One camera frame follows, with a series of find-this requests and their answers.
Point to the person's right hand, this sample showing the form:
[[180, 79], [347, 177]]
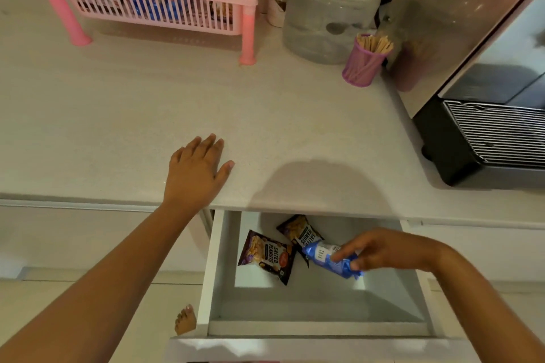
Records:
[[391, 250]]

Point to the person's left hand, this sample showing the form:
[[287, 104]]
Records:
[[193, 179]]

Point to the person's left little finger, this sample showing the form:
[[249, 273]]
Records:
[[176, 157]]

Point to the person's right thumb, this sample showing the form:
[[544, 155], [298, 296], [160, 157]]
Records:
[[361, 262]]

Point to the person's left middle finger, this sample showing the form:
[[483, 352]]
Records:
[[207, 145]]

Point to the person's left thumb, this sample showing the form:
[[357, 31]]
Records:
[[225, 173]]

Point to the blue snack packet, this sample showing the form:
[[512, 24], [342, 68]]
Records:
[[325, 254]]

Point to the person's right forearm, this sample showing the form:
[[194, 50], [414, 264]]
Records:
[[489, 316]]

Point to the person's left forearm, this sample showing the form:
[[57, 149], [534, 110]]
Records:
[[98, 290]]

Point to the white drawer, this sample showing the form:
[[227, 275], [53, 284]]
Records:
[[315, 303]]

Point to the dark peanut packet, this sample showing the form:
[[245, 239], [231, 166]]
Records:
[[298, 231], [268, 254]]

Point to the person's foot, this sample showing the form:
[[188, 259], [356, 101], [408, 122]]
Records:
[[186, 321]]

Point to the white jar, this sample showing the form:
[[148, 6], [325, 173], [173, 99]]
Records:
[[276, 7]]

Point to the pink mesh holder cup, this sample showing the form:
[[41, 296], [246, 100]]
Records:
[[361, 67]]

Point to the clear plastic water jar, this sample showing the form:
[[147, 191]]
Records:
[[330, 5]]

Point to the metal drip tray grate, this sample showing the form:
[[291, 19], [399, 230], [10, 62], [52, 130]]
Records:
[[502, 133]]

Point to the bunch of wooden stirrers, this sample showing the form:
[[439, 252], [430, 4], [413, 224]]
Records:
[[377, 43]]

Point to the steel coffee machine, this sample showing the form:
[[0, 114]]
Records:
[[468, 26]]

